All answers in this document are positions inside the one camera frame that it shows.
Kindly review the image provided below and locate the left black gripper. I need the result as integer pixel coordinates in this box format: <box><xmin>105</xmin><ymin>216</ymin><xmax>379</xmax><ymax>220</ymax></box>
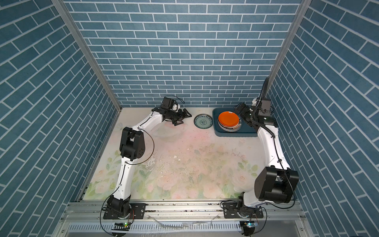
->
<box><xmin>166</xmin><ymin>107</ymin><xmax>191</xmax><ymax>125</ymax></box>

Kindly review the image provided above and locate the orange plate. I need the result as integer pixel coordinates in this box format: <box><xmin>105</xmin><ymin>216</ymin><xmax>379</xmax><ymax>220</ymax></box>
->
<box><xmin>218</xmin><ymin>111</ymin><xmax>239</xmax><ymax>127</ymax></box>

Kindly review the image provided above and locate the small blue patterned plate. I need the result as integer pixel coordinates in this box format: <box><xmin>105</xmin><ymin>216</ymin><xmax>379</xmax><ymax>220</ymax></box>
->
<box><xmin>194</xmin><ymin>114</ymin><xmax>213</xmax><ymax>129</ymax></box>

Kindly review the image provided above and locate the green rim plate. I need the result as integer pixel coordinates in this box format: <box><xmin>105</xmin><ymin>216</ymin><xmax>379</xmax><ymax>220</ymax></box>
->
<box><xmin>219</xmin><ymin>124</ymin><xmax>242</xmax><ymax>132</ymax></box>

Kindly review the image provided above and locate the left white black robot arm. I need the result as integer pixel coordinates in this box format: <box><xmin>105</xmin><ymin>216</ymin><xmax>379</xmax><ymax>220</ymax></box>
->
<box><xmin>102</xmin><ymin>108</ymin><xmax>192</xmax><ymax>219</ymax></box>

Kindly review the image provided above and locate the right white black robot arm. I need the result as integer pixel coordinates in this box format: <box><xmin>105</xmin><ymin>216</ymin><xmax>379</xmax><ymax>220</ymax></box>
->
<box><xmin>234</xmin><ymin>103</ymin><xmax>299</xmax><ymax>208</ymax></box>

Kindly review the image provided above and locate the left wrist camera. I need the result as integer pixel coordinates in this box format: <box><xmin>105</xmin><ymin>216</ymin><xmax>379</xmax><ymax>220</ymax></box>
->
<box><xmin>160</xmin><ymin>96</ymin><xmax>181</xmax><ymax>112</ymax></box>

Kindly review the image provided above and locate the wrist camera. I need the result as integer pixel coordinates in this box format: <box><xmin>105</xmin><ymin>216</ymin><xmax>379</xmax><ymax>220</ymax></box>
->
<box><xmin>252</xmin><ymin>98</ymin><xmax>271</xmax><ymax>117</ymax></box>
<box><xmin>160</xmin><ymin>96</ymin><xmax>181</xmax><ymax>112</ymax></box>

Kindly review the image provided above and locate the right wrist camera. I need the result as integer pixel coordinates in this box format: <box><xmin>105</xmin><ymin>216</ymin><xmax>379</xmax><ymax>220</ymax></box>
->
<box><xmin>252</xmin><ymin>98</ymin><xmax>271</xmax><ymax>117</ymax></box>

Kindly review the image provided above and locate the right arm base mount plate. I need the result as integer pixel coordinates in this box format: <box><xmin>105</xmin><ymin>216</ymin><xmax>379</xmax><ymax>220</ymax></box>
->
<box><xmin>220</xmin><ymin>201</ymin><xmax>264</xmax><ymax>219</ymax></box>

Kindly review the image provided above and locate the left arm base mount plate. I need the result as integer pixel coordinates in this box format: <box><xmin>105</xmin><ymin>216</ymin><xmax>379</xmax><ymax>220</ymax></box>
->
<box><xmin>102</xmin><ymin>203</ymin><xmax>147</xmax><ymax>220</ymax></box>

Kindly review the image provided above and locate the aluminium rail frame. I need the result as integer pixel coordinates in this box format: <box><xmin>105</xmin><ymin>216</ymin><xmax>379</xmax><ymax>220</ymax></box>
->
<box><xmin>53</xmin><ymin>200</ymin><xmax>312</xmax><ymax>237</ymax></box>

